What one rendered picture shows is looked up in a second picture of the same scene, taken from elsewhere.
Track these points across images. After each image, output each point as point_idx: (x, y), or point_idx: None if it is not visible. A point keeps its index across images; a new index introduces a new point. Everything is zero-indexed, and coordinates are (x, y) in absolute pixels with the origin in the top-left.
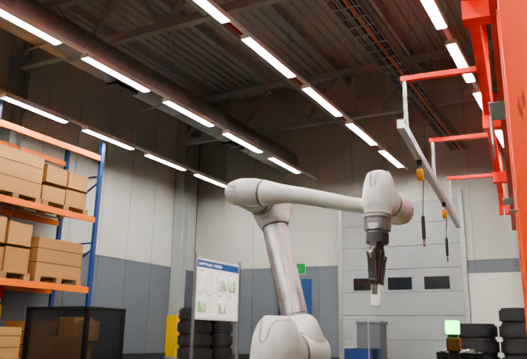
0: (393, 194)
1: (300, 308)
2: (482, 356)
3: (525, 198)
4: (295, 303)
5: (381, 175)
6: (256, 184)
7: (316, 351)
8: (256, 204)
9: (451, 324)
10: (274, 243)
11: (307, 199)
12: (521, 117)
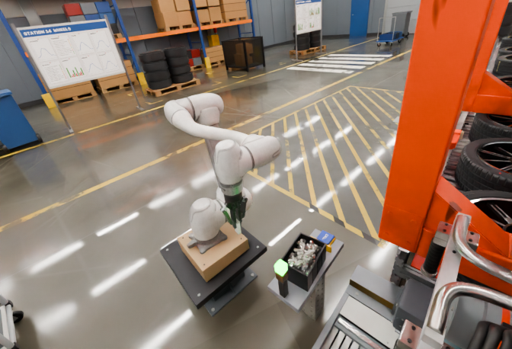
0: (236, 168)
1: None
2: (307, 277)
3: (407, 125)
4: None
5: (221, 155)
6: (171, 116)
7: None
8: None
9: (277, 270)
10: (206, 142)
11: (200, 136)
12: (433, 22)
